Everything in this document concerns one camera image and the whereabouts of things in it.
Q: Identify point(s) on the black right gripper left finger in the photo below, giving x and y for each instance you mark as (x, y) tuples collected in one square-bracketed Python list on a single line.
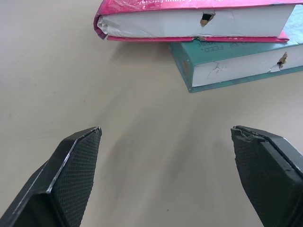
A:
[(64, 179)]

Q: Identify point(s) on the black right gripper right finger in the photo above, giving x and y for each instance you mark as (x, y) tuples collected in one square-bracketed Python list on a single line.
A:
[(270, 179)]

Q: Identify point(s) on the teal hardcover book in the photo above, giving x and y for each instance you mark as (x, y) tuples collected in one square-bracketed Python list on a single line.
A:
[(236, 63)]

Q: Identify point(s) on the pink hardcover book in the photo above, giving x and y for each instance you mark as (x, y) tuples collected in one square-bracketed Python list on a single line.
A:
[(180, 21)]

